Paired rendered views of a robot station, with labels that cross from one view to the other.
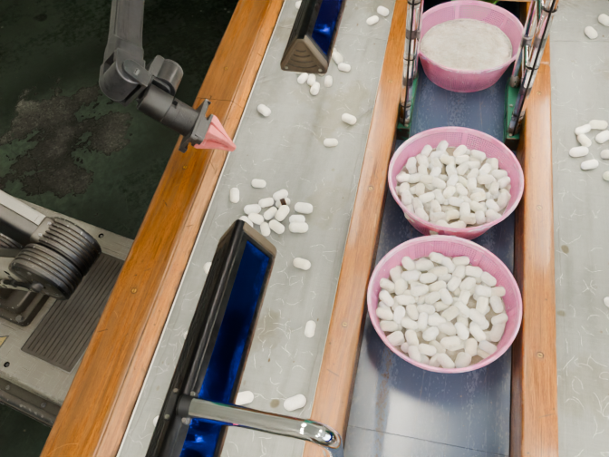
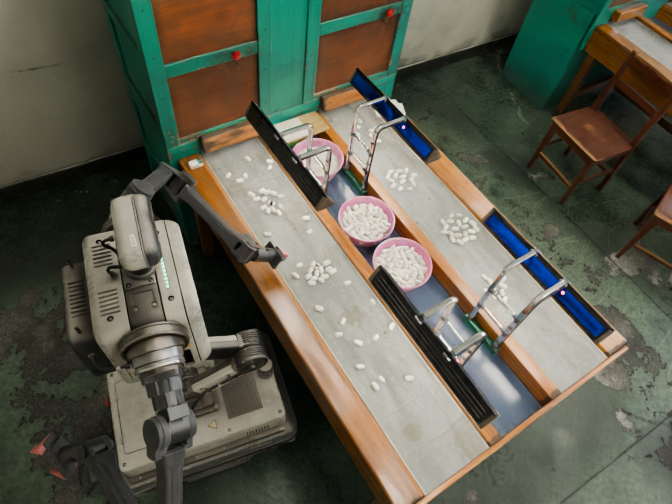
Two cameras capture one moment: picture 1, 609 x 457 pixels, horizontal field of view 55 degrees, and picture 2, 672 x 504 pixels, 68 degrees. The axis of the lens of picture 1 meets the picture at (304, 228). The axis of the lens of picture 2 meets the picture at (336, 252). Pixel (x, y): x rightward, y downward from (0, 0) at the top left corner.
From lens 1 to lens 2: 1.34 m
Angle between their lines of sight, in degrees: 33
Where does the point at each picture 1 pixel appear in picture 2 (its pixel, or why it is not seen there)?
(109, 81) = (245, 255)
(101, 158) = not seen: hidden behind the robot
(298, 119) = (284, 229)
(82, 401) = (328, 382)
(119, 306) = (302, 344)
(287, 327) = (364, 307)
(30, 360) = (238, 419)
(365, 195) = (345, 243)
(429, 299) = (396, 266)
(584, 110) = (381, 168)
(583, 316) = (439, 241)
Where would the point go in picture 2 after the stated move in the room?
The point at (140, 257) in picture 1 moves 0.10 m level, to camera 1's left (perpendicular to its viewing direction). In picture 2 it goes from (289, 322) to (272, 340)
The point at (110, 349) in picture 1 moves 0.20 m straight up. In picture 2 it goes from (317, 359) to (321, 338)
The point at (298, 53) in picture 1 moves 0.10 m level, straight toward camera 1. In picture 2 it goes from (325, 202) to (344, 217)
